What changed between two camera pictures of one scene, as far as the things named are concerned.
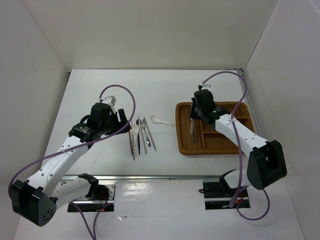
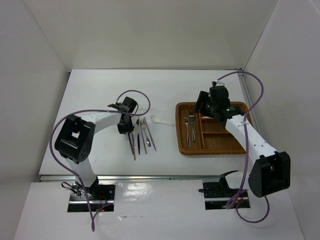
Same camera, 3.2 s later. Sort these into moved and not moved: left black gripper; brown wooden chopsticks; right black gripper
Moved: left black gripper; right black gripper
Not moved: brown wooden chopsticks
